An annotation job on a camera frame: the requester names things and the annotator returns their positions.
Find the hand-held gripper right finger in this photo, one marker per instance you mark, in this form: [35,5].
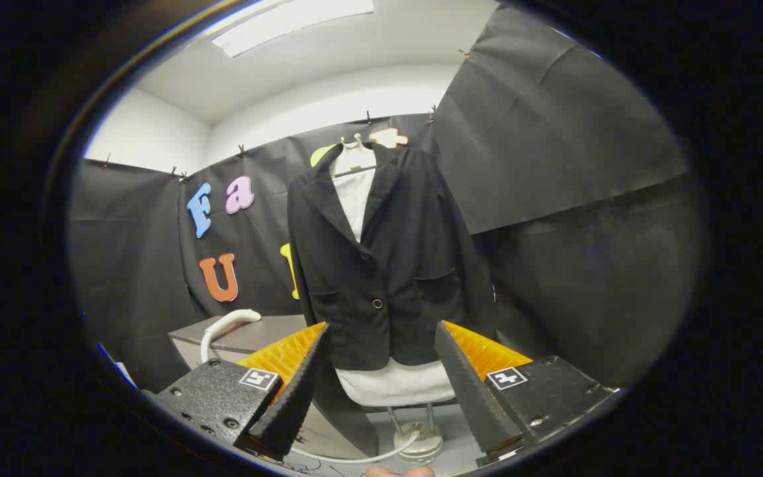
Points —
[474,397]

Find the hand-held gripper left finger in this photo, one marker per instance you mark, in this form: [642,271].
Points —
[292,404]

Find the white garment steamer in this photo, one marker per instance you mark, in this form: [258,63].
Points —
[232,319]

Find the black suit jacket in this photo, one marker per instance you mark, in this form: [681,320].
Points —
[408,265]

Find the grey cabinet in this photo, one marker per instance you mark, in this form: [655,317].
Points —
[269,331]

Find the white mannequin torso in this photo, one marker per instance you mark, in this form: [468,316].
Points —
[395,385]

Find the black backdrop cloth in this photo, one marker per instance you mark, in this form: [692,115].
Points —
[143,265]
[567,165]

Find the ceiling light panel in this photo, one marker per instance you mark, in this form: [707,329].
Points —
[289,23]

